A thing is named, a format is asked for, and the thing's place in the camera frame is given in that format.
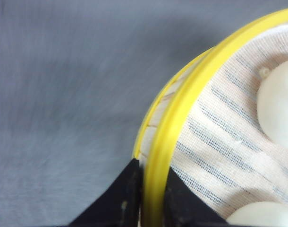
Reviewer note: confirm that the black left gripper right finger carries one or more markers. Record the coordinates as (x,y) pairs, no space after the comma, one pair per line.
(182,208)

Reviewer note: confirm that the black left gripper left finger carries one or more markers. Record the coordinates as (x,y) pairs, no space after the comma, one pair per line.
(119,205)

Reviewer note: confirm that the bamboo steamer drawer yellow rims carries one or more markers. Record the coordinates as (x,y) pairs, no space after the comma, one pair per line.
(163,123)

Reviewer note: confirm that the white cloth steamer liner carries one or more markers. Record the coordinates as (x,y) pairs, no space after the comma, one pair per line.
(222,154)

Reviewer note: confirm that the white steamed bun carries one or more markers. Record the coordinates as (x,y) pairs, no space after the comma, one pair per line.
(260,214)
(272,103)

